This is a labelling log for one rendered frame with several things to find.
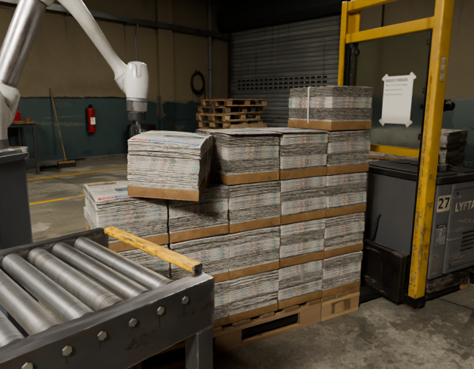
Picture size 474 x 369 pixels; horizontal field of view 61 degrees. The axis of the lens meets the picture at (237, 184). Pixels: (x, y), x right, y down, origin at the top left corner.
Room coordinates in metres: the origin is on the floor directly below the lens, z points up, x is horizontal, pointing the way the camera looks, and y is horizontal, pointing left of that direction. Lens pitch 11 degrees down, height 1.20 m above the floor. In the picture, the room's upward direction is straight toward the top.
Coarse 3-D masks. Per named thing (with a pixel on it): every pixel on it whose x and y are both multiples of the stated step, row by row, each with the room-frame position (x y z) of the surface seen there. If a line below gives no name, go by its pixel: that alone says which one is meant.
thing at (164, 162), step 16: (144, 144) 1.54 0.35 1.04; (160, 144) 1.54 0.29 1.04; (176, 144) 1.54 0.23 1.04; (192, 144) 1.55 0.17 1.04; (128, 160) 1.56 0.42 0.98; (144, 160) 1.56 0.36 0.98; (160, 160) 1.55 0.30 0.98; (176, 160) 1.54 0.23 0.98; (192, 160) 1.55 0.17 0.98; (128, 176) 1.57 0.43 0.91; (144, 176) 1.57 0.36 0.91; (160, 176) 1.56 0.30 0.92; (176, 176) 1.55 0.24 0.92; (192, 176) 1.55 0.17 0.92
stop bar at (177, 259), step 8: (112, 232) 1.16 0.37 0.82; (120, 232) 1.15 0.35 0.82; (128, 240) 1.10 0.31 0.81; (136, 240) 1.08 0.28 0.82; (144, 240) 1.08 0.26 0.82; (144, 248) 1.04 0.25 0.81; (152, 248) 1.02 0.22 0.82; (160, 248) 1.02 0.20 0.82; (160, 256) 0.99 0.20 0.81; (168, 256) 0.97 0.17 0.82; (176, 256) 0.96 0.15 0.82; (184, 256) 0.96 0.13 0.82; (176, 264) 0.94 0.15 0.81; (184, 264) 0.92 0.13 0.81; (192, 264) 0.91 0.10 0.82; (200, 264) 0.91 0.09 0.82; (192, 272) 0.90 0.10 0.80
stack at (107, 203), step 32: (96, 192) 1.68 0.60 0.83; (224, 192) 1.79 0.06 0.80; (256, 192) 1.88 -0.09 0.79; (288, 192) 1.97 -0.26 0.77; (320, 192) 2.07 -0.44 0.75; (96, 224) 1.58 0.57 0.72; (128, 224) 1.58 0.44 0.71; (160, 224) 1.65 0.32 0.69; (192, 224) 1.72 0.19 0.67; (224, 224) 1.80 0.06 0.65; (288, 224) 1.97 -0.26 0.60; (320, 224) 2.06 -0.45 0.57; (128, 256) 1.58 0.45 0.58; (192, 256) 1.71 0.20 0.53; (224, 256) 1.79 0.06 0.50; (256, 256) 1.88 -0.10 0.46; (288, 256) 1.97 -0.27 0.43; (224, 288) 1.79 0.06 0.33; (256, 288) 1.87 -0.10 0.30; (288, 288) 1.97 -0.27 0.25; (320, 288) 2.08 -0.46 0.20; (256, 320) 1.89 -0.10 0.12; (160, 352) 1.64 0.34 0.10
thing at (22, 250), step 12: (96, 228) 1.25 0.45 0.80; (48, 240) 1.13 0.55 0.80; (60, 240) 1.13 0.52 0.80; (72, 240) 1.15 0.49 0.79; (96, 240) 1.20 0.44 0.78; (0, 252) 1.04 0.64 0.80; (12, 252) 1.04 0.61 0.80; (24, 252) 1.05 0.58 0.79; (48, 252) 1.10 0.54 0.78; (0, 264) 1.01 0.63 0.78; (24, 288) 1.05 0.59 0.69
